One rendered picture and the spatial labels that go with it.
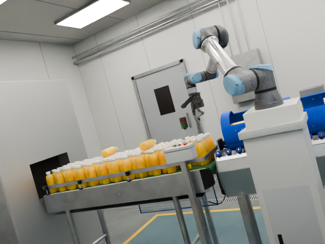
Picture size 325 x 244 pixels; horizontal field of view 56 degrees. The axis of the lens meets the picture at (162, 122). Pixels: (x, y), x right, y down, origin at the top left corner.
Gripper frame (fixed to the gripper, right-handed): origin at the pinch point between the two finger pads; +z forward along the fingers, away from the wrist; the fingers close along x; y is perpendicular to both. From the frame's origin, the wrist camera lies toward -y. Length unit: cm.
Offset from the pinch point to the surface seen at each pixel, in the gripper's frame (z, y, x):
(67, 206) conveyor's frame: 46, -130, -20
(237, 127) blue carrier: 10.9, 30.5, -12.0
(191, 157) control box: 21.2, 0.4, -32.0
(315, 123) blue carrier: 19, 77, -12
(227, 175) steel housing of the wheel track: 42.7, 14.7, -11.1
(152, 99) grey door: -42, -201, 346
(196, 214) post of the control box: 62, -9, -29
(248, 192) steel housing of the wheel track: 59, 25, -5
